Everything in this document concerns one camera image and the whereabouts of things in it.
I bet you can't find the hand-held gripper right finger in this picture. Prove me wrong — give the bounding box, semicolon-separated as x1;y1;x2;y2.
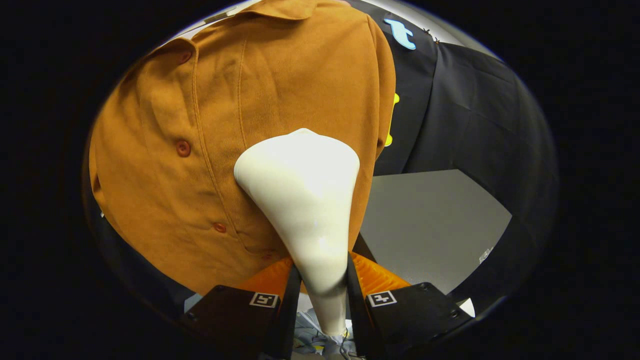
346;250;475;358

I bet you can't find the orange-brown button shirt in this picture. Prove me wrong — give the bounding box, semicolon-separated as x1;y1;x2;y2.
89;0;397;296

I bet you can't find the black backdrop cloth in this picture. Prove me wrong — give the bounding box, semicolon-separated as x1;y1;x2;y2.
82;0;560;321

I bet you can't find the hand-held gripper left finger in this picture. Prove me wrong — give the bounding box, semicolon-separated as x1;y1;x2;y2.
180;256;302;360

